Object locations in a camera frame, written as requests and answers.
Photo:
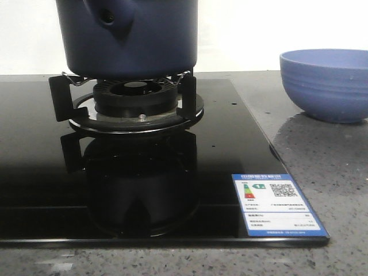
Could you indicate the black pot support grate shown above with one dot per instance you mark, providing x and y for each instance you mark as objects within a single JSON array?
[{"x": 82, "y": 116}]

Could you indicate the light blue ceramic bowl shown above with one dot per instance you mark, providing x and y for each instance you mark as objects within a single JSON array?
[{"x": 327, "y": 84}]

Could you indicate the dark blue cooking pot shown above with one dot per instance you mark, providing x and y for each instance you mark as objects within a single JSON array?
[{"x": 129, "y": 39}]

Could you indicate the black burner head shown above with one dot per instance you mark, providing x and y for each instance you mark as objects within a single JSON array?
[{"x": 132, "y": 98}]

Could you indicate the black glass gas stove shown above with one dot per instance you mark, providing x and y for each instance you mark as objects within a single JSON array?
[{"x": 63, "y": 188}]

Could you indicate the blue energy label sticker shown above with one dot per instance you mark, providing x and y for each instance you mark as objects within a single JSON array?
[{"x": 273, "y": 205}]

